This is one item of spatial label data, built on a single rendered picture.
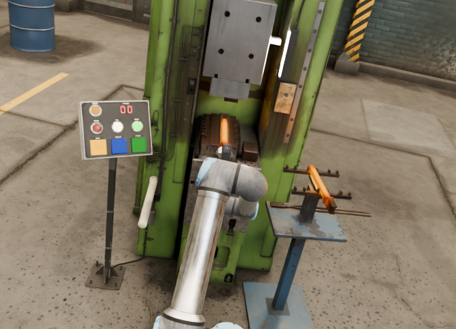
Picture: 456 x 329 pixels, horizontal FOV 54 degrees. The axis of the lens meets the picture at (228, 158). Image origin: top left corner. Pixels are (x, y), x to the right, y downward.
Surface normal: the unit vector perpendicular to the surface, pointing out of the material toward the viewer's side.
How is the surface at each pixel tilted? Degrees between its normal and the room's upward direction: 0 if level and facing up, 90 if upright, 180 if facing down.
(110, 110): 60
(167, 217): 90
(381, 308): 0
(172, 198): 90
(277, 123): 90
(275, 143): 90
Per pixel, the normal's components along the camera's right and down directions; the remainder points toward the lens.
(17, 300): 0.17, -0.86
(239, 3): 0.00, 0.49
